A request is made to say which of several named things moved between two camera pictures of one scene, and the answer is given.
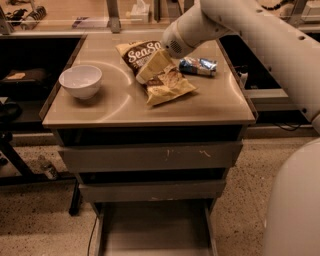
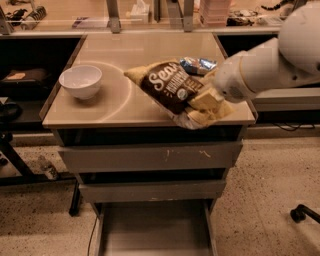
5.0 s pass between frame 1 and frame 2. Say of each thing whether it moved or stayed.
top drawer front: stayed
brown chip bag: moved
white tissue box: stayed
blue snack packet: stayed
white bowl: stayed
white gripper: moved
